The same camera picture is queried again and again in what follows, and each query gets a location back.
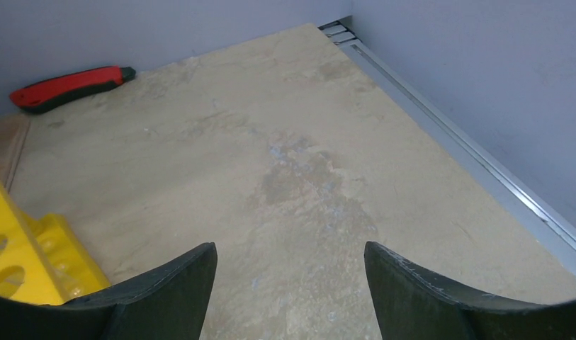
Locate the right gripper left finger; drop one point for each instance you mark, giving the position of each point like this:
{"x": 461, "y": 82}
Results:
{"x": 167, "y": 302}

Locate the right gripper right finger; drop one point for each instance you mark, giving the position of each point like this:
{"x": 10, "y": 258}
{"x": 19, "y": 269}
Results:
{"x": 413, "y": 302}

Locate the yellow test tube rack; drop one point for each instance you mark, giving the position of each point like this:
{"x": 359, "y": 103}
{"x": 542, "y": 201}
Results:
{"x": 41, "y": 260}

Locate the wooden board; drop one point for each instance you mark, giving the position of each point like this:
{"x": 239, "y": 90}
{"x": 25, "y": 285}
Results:
{"x": 13, "y": 132}

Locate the red utility knife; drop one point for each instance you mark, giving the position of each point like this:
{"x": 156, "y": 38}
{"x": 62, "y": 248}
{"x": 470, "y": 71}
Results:
{"x": 46, "y": 95}

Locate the aluminium frame rail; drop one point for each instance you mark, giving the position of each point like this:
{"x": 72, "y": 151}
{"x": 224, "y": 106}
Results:
{"x": 549, "y": 228}

